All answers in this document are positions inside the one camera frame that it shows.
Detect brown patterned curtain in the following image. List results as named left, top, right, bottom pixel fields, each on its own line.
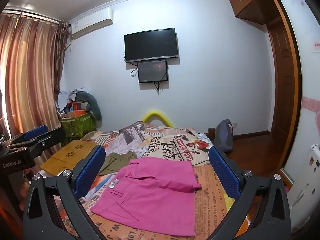
left=55, top=21, right=70, bottom=110

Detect small black wall monitor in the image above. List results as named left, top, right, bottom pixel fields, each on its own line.
left=137, top=59, right=168, bottom=84

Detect yellow bed sheet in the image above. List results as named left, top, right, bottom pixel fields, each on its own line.
left=224, top=194, right=237, bottom=210

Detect wooden door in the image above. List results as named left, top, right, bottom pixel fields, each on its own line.
left=267, top=22, right=291, bottom=155

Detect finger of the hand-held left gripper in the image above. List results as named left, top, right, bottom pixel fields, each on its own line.
left=11, top=125, right=49, bottom=144
left=5, top=127, right=66, bottom=156

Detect grey backpack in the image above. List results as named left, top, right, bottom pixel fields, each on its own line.
left=214, top=119, right=235, bottom=153

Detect white air conditioner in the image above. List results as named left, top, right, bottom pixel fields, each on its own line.
left=71, top=7, right=114, bottom=40

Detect pink pants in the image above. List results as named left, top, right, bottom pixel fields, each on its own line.
left=90, top=156, right=202, bottom=237

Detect yellow foam tube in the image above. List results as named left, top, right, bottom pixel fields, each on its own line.
left=142, top=110, right=175, bottom=128

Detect striped pink curtain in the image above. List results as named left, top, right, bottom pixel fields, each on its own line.
left=0, top=10, right=62, bottom=140

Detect orange box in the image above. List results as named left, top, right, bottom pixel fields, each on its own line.
left=67, top=102, right=92, bottom=117

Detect green patterned box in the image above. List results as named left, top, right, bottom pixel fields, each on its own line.
left=60, top=114, right=98, bottom=138

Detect grey plush pillow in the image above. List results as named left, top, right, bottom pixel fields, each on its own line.
left=75, top=91, right=103, bottom=120

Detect olive green garment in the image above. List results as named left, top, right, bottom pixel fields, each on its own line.
left=98, top=152, right=137, bottom=176

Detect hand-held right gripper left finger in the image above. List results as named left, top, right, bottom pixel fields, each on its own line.
left=22, top=145, right=107, bottom=240

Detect newspaper print blanket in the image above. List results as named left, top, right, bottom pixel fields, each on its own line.
left=32, top=120, right=253, bottom=240

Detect wooden overhead cabinet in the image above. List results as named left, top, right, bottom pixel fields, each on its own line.
left=229, top=0, right=283, bottom=25

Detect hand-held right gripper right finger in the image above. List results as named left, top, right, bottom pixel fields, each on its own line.
left=208, top=145, right=292, bottom=240

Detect pile of clothes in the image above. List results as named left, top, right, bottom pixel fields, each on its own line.
left=55, top=87, right=87, bottom=112

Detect white sliding wardrobe door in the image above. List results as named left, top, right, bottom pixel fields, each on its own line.
left=274, top=0, right=320, bottom=188

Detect blue floral cloth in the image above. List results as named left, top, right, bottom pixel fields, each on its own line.
left=197, top=132, right=213, bottom=146

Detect large black wall television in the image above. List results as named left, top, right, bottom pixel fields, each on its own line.
left=124, top=28, right=179, bottom=63

